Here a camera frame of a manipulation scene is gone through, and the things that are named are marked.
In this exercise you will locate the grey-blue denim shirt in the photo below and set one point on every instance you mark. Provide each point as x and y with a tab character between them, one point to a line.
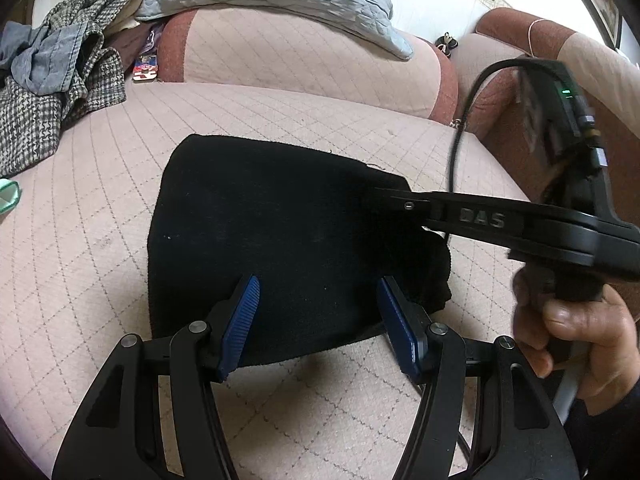
50	60

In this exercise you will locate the colourful packet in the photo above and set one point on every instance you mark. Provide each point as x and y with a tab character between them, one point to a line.
145	67

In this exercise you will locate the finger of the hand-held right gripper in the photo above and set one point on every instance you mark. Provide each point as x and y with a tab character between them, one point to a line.
405	202

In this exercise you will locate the person's right hand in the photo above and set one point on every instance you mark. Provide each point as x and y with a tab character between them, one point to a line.
612	350

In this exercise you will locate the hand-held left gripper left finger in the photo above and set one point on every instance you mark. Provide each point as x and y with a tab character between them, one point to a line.
242	325

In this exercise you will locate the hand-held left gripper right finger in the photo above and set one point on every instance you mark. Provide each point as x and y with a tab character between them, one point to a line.
395	330

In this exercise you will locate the person's right forearm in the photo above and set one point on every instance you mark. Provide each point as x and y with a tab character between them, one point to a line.
600	440

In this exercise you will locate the pink quilted sofa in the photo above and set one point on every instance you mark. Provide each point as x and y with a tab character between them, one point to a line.
100	185

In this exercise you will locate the black pants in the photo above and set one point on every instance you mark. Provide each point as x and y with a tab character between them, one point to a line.
250	220

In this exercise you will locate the cream cloth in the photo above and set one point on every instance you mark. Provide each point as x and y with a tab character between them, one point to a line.
125	15

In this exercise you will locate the dark brown garment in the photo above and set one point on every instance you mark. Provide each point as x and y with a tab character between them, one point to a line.
127	45

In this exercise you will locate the houndstooth coat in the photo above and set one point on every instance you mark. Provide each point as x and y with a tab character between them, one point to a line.
30	120

